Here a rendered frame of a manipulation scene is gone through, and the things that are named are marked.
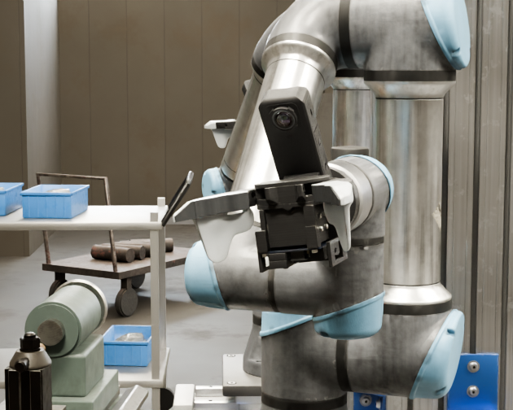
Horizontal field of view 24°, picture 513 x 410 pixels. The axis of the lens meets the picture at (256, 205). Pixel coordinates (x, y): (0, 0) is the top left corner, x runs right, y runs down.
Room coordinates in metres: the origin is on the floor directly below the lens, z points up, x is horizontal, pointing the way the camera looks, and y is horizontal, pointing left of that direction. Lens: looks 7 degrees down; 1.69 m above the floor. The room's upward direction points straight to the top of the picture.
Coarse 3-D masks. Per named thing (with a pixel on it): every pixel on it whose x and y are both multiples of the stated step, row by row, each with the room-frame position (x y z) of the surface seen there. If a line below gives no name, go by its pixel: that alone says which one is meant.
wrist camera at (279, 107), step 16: (272, 96) 1.09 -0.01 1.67; (288, 96) 1.08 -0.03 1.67; (304, 96) 1.09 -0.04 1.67; (272, 112) 1.09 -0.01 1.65; (288, 112) 1.09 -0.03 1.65; (304, 112) 1.08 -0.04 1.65; (272, 128) 1.10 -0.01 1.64; (288, 128) 1.09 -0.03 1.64; (304, 128) 1.09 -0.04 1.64; (272, 144) 1.11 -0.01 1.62; (288, 144) 1.10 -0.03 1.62; (304, 144) 1.10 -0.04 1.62; (320, 144) 1.11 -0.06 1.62; (288, 160) 1.11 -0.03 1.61; (304, 160) 1.11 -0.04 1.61; (320, 160) 1.11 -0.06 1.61
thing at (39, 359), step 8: (16, 352) 2.23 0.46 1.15; (24, 352) 2.22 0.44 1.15; (32, 352) 2.22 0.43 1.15; (40, 352) 2.23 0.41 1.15; (16, 360) 2.21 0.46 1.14; (32, 360) 2.21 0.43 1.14; (40, 360) 2.22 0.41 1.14; (48, 360) 2.23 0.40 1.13; (32, 368) 2.20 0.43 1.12; (40, 368) 2.21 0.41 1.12
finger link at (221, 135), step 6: (216, 120) 2.57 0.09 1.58; (222, 120) 2.55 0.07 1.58; (228, 120) 2.53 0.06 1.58; (204, 126) 2.58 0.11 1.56; (210, 126) 2.56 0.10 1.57; (216, 132) 2.55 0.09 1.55; (222, 132) 2.54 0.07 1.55; (228, 132) 2.54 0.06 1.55; (216, 138) 2.56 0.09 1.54; (222, 138) 2.55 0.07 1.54; (228, 138) 2.54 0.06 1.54; (222, 144) 2.55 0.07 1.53
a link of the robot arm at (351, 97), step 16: (336, 80) 2.07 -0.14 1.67; (352, 80) 2.05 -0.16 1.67; (336, 96) 2.09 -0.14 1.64; (352, 96) 2.06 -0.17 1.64; (368, 96) 2.07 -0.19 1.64; (336, 112) 2.08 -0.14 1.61; (352, 112) 2.06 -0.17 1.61; (368, 112) 2.07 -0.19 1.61; (336, 128) 2.08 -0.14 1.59; (352, 128) 2.06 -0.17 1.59; (368, 128) 2.07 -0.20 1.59; (336, 144) 2.08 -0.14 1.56; (352, 144) 2.06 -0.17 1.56; (368, 144) 2.07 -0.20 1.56
